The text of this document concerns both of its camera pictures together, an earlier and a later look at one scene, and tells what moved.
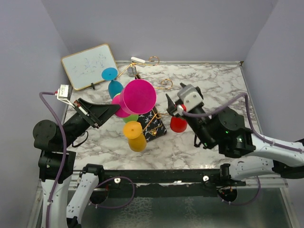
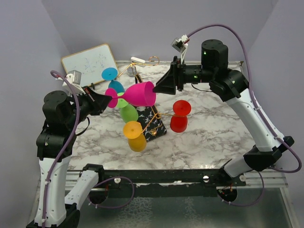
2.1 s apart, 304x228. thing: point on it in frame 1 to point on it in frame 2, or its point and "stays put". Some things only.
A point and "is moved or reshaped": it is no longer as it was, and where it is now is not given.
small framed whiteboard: (85, 67) stays put
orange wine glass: (137, 140) stays put
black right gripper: (172, 108) to (167, 83)
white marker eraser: (135, 59) stays put
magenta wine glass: (137, 97) is moved or reshaped
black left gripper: (99, 112) to (98, 101)
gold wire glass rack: (166, 83) stays put
